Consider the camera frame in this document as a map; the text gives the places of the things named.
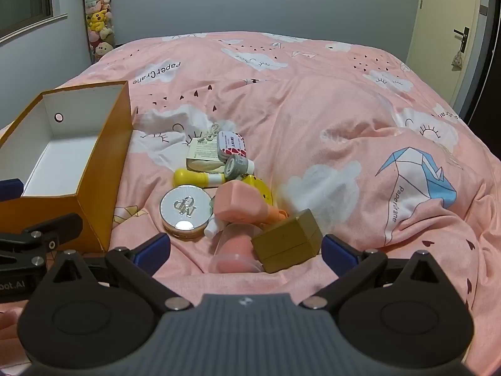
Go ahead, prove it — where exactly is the clear container pink sponge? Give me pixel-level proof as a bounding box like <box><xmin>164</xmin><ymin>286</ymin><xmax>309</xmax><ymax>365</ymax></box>
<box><xmin>209</xmin><ymin>223</ymin><xmax>265</xmax><ymax>275</ymax></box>

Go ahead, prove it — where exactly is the yellow bottle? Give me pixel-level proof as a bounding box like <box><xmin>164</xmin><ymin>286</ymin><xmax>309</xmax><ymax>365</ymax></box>
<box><xmin>173</xmin><ymin>168</ymin><xmax>225</xmax><ymax>186</ymax></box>

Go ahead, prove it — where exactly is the yellow round toy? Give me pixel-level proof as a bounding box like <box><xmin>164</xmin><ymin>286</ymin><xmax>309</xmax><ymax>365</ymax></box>
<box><xmin>240</xmin><ymin>174</ymin><xmax>275</xmax><ymax>206</ymax></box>

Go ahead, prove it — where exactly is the white labelled pouch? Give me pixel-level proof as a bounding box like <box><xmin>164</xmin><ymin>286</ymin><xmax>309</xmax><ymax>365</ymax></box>
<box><xmin>185</xmin><ymin>123</ymin><xmax>228</xmax><ymax>173</ymax></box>

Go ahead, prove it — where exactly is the round silver compact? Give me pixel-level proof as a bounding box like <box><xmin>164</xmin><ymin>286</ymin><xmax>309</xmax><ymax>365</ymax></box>
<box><xmin>160</xmin><ymin>185</ymin><xmax>214</xmax><ymax>239</ymax></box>

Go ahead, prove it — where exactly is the tan sponge block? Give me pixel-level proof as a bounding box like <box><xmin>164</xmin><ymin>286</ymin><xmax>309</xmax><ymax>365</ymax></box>
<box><xmin>250</xmin><ymin>208</ymin><xmax>323</xmax><ymax>274</ymax></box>

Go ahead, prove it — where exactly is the clear tube of plush toys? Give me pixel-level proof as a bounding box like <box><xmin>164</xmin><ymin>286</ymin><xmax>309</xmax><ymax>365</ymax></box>
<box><xmin>80</xmin><ymin>0</ymin><xmax>116</xmax><ymax>63</ymax></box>

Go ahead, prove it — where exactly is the black door handle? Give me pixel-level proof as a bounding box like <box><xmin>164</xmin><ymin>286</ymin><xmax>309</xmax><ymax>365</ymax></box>
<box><xmin>454</xmin><ymin>27</ymin><xmax>470</xmax><ymax>53</ymax></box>

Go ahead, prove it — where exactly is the pink printed blanket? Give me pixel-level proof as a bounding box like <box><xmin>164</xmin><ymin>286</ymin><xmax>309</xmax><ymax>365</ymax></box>
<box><xmin>0</xmin><ymin>31</ymin><xmax>498</xmax><ymax>376</ymax></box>

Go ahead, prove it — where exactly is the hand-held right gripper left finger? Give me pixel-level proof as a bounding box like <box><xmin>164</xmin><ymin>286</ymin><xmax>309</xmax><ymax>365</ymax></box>
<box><xmin>37</xmin><ymin>233</ymin><xmax>193</xmax><ymax>314</ymax></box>

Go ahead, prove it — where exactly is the cream door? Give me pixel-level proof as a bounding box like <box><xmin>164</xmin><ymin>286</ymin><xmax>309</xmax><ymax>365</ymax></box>
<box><xmin>407</xmin><ymin>0</ymin><xmax>484</xmax><ymax>106</ymax></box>

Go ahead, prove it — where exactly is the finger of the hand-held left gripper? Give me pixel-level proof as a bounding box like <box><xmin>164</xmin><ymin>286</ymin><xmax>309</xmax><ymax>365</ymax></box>
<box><xmin>0</xmin><ymin>178</ymin><xmax>24</xmax><ymax>200</ymax></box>
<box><xmin>0</xmin><ymin>213</ymin><xmax>84</xmax><ymax>271</ymax></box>

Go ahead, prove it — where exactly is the small grey white jar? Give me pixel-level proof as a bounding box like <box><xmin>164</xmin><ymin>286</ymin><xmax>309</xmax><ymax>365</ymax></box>
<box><xmin>224</xmin><ymin>154</ymin><xmax>255</xmax><ymax>183</ymax></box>

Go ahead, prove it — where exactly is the orange cardboard box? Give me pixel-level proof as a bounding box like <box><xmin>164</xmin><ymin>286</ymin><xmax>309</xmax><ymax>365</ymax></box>
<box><xmin>0</xmin><ymin>81</ymin><xmax>134</xmax><ymax>253</ymax></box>

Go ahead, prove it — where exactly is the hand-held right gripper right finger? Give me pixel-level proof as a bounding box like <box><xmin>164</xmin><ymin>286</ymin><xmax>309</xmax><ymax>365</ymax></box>
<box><xmin>301</xmin><ymin>234</ymin><xmax>458</xmax><ymax>309</ymax></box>

